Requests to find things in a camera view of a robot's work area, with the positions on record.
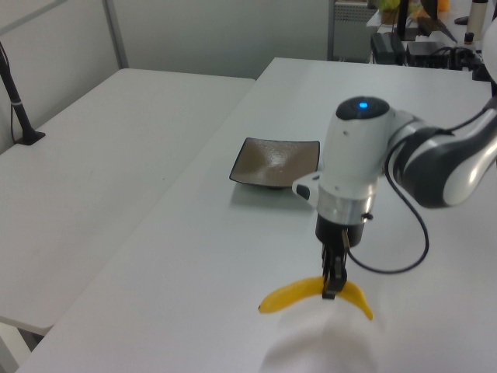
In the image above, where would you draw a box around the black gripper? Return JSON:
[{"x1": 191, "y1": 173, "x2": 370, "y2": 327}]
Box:
[{"x1": 315, "y1": 213, "x2": 367, "y2": 301}]

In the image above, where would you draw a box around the black electronics box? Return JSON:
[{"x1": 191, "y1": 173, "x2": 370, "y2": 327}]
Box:
[{"x1": 406, "y1": 40, "x2": 454, "y2": 68}]

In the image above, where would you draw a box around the black pole with base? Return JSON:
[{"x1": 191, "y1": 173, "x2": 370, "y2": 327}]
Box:
[{"x1": 0, "y1": 40, "x2": 47, "y2": 146}]

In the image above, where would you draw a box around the square brown ceramic plate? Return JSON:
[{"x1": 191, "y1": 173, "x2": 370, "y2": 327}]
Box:
[{"x1": 228, "y1": 137, "x2": 321, "y2": 191}]

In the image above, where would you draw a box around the white cylinder container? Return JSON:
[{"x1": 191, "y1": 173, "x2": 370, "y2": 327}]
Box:
[{"x1": 467, "y1": 0, "x2": 488, "y2": 36}]

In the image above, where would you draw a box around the black monitor stand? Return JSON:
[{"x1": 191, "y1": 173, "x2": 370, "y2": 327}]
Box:
[{"x1": 395, "y1": 0, "x2": 413, "y2": 40}]

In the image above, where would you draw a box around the potted green plant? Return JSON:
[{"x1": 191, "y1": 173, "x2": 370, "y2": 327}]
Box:
[{"x1": 377, "y1": 0, "x2": 401, "y2": 25}]

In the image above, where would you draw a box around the perforated grey metal panel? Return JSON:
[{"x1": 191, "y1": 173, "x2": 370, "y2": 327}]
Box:
[{"x1": 332, "y1": 0, "x2": 374, "y2": 61}]

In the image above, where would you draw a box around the yellow banana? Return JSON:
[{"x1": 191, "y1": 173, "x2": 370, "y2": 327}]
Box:
[{"x1": 258, "y1": 276, "x2": 374, "y2": 322}]

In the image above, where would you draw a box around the black power supply box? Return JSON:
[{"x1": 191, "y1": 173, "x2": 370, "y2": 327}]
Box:
[{"x1": 370, "y1": 32, "x2": 405, "y2": 64}]

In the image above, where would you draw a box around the grey metal partition post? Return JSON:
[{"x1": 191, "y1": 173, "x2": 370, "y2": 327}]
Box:
[{"x1": 103, "y1": 0, "x2": 130, "y2": 70}]

